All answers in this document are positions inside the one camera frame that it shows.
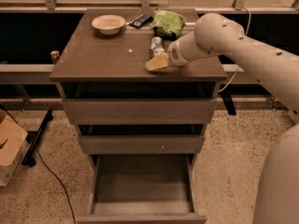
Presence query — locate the grey drawer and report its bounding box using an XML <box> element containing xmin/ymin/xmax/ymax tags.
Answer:
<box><xmin>78</xmin><ymin>124</ymin><xmax>204</xmax><ymax>154</ymax></box>
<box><xmin>61</xmin><ymin>81</ymin><xmax>219</xmax><ymax>125</ymax></box>

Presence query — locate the black floor cable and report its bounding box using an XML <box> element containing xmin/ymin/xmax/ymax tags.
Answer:
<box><xmin>0</xmin><ymin>104</ymin><xmax>78</xmax><ymax>224</ymax></box>

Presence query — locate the green chip bag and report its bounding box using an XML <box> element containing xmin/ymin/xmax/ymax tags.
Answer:
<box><xmin>150</xmin><ymin>9</ymin><xmax>187</xmax><ymax>40</ymax></box>

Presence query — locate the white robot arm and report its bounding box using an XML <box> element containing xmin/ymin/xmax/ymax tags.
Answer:
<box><xmin>145</xmin><ymin>13</ymin><xmax>299</xmax><ymax>224</ymax></box>

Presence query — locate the open bottom drawer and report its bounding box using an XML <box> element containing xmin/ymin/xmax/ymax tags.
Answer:
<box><xmin>77</xmin><ymin>154</ymin><xmax>207</xmax><ymax>224</ymax></box>

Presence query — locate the black bracket post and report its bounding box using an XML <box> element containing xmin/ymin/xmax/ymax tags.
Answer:
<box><xmin>220</xmin><ymin>87</ymin><xmax>236</xmax><ymax>116</ymax></box>

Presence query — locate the dark blue snack packet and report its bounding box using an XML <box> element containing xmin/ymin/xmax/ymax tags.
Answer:
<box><xmin>129</xmin><ymin>14</ymin><xmax>153</xmax><ymax>28</ymax></box>

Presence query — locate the silver redbull can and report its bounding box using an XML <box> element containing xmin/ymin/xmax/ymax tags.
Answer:
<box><xmin>150</xmin><ymin>36</ymin><xmax>164</xmax><ymax>57</ymax></box>

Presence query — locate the black table leg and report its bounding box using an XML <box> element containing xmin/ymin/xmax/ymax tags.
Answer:
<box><xmin>21</xmin><ymin>109</ymin><xmax>53</xmax><ymax>167</ymax></box>

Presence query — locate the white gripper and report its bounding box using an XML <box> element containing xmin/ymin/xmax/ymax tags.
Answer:
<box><xmin>145</xmin><ymin>36</ymin><xmax>195</xmax><ymax>72</ymax></box>

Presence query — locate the white paper bowl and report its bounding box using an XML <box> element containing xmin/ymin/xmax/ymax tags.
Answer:
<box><xmin>92</xmin><ymin>15</ymin><xmax>126</xmax><ymax>35</ymax></box>

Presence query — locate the grey top drawer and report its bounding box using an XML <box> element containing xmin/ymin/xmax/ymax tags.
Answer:
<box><xmin>61</xmin><ymin>81</ymin><xmax>219</xmax><ymax>125</ymax></box>

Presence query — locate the red soda can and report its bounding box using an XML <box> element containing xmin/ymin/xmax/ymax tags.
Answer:
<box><xmin>50</xmin><ymin>50</ymin><xmax>60</xmax><ymax>64</ymax></box>

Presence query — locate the white cable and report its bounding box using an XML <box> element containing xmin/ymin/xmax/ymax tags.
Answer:
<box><xmin>218</xmin><ymin>7</ymin><xmax>252</xmax><ymax>94</ymax></box>

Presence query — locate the grey middle drawer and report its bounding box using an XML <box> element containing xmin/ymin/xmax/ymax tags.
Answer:
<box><xmin>78</xmin><ymin>124</ymin><xmax>204</xmax><ymax>154</ymax></box>

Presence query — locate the cardboard box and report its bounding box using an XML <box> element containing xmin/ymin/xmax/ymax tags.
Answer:
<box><xmin>0</xmin><ymin>111</ymin><xmax>28</xmax><ymax>186</ymax></box>

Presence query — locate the grey drawer cabinet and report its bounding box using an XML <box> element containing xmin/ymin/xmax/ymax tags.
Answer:
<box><xmin>50</xmin><ymin>10</ymin><xmax>226</xmax><ymax>161</ymax></box>

